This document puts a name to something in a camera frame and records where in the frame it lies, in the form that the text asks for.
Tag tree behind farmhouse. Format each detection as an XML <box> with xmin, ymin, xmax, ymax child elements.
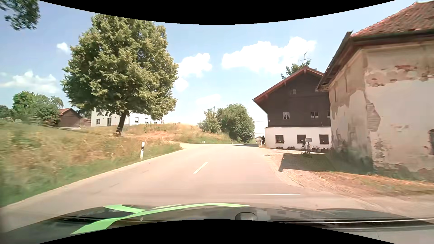
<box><xmin>281</xmin><ymin>60</ymin><xmax>312</xmax><ymax>79</ymax></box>

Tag overhanging tree branch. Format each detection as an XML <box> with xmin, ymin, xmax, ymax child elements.
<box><xmin>0</xmin><ymin>0</ymin><xmax>41</xmax><ymax>31</ymax></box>

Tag small brown shed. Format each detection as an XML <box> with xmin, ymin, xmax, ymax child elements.
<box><xmin>56</xmin><ymin>108</ymin><xmax>83</xmax><ymax>128</ymax></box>

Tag dry grass bank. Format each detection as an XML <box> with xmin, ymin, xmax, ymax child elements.
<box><xmin>0</xmin><ymin>121</ymin><xmax>232</xmax><ymax>207</ymax></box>

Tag old plastered building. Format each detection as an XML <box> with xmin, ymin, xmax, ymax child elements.
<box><xmin>315</xmin><ymin>1</ymin><xmax>434</xmax><ymax>181</ymax></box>

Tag dark wood white farmhouse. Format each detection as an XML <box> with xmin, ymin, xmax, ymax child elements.
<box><xmin>253</xmin><ymin>66</ymin><xmax>332</xmax><ymax>150</ymax></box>

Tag long white building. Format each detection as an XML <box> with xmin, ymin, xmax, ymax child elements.
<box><xmin>90</xmin><ymin>109</ymin><xmax>163</xmax><ymax>127</ymax></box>

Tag green bushy trees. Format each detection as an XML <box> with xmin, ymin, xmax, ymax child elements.
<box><xmin>197</xmin><ymin>103</ymin><xmax>255</xmax><ymax>143</ymax></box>

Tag car's own bonnet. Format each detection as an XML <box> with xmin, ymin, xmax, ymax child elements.
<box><xmin>0</xmin><ymin>203</ymin><xmax>434</xmax><ymax>244</ymax></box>

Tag grey asphalt road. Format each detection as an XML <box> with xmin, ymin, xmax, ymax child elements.
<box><xmin>0</xmin><ymin>143</ymin><xmax>434</xmax><ymax>234</ymax></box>

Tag green trees beside shed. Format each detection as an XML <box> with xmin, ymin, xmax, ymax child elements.
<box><xmin>0</xmin><ymin>91</ymin><xmax>64</xmax><ymax>125</ymax></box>

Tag gravel and grass yard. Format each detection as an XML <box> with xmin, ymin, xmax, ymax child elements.
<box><xmin>263</xmin><ymin>148</ymin><xmax>434</xmax><ymax>198</ymax></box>

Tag large green tree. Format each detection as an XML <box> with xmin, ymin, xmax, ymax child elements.
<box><xmin>61</xmin><ymin>14</ymin><xmax>179</xmax><ymax>137</ymax></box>

